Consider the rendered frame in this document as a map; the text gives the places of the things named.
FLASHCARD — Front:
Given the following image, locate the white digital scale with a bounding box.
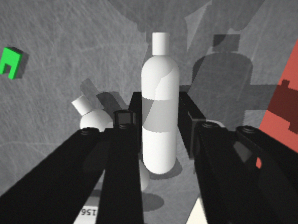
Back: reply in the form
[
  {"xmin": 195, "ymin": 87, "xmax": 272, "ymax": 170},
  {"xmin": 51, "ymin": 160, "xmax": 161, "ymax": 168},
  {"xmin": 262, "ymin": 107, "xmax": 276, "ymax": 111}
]
[{"xmin": 187, "ymin": 198, "xmax": 207, "ymax": 224}]

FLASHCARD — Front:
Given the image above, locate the white gas cylinder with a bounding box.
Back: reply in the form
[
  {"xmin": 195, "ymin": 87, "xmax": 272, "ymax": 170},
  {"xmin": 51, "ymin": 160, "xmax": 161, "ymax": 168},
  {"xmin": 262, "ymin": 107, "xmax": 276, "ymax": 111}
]
[
  {"xmin": 72, "ymin": 95, "xmax": 150, "ymax": 192},
  {"xmin": 141, "ymin": 33, "xmax": 180, "ymax": 174},
  {"xmin": 74, "ymin": 197, "xmax": 100, "ymax": 224}
]

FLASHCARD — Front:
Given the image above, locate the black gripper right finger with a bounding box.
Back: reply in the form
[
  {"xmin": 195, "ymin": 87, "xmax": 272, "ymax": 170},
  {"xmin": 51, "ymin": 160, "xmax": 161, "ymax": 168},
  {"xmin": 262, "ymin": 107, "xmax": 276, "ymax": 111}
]
[{"xmin": 178, "ymin": 91, "xmax": 298, "ymax": 224}]

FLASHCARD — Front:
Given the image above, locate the red open box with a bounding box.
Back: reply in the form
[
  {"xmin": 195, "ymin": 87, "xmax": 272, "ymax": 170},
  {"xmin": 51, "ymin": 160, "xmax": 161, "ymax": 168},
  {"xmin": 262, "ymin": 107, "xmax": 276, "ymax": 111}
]
[{"xmin": 259, "ymin": 39, "xmax": 298, "ymax": 152}]

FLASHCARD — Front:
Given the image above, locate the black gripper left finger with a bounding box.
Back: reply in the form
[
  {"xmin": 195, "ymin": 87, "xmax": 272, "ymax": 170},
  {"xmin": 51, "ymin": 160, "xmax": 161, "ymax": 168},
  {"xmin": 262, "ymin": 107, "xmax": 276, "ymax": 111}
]
[{"xmin": 0, "ymin": 92, "xmax": 144, "ymax": 224}]

